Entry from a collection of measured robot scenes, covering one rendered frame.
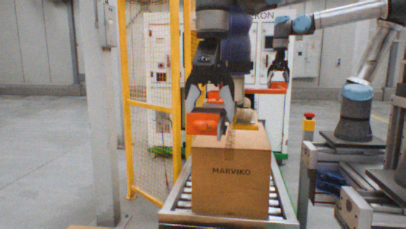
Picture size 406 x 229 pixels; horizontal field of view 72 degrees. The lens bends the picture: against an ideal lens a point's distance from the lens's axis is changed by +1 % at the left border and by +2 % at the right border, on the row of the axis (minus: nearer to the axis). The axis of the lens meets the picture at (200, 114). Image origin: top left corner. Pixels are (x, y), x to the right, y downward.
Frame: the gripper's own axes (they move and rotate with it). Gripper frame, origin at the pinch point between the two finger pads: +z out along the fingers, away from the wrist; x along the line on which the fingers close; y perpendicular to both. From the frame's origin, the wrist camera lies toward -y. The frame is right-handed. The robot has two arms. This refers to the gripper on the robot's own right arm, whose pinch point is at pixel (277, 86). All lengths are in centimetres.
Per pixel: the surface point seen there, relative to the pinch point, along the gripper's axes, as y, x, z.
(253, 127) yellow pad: 47, -14, 11
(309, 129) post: -28.9, 24.5, 29.8
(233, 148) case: 19.9, -21.6, 29.1
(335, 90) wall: -859, 290, 90
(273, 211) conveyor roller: 5, 1, 70
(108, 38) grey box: -41, -115, -28
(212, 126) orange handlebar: 96, -24, 0
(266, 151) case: 19.9, -5.8, 30.1
